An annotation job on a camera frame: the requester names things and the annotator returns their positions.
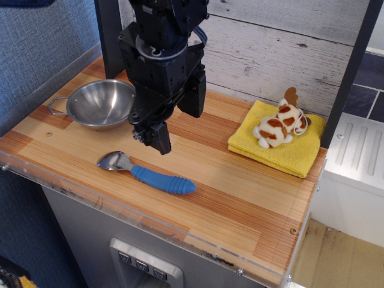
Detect dark frame post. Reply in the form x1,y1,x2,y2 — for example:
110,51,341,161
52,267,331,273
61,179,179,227
320,0,383,149
94,0,135,79

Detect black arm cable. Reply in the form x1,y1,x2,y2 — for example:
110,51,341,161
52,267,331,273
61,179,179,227
0,0,56,8

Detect yellow folded cloth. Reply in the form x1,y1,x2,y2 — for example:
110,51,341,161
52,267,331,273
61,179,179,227
228,101,326,178

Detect grey button control panel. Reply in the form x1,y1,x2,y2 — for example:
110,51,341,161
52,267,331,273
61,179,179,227
109,238,184,287

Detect white ribbed cabinet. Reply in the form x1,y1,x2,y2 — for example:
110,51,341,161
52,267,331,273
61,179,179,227
311,113,383,247

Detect dark right frame post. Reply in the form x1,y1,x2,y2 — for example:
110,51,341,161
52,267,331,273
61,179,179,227
320,0,383,149

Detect steel two-handled bowl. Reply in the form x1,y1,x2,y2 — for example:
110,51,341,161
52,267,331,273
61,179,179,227
47,79,136,131

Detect yellow black object corner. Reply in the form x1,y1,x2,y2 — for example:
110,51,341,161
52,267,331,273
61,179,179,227
1,267,38,288

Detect blue handled metal spoon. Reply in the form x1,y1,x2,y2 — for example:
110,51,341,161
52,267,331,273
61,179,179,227
97,151,196,194

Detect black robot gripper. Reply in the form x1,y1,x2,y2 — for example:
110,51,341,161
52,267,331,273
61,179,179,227
118,22,206,155

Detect brown white plush toy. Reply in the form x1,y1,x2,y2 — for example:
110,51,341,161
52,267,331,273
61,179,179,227
253,87,311,149

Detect dark left frame post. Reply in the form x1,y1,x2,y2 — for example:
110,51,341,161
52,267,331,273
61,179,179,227
94,0,135,79

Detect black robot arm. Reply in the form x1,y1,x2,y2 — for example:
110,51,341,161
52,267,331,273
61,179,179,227
118,1,209,155

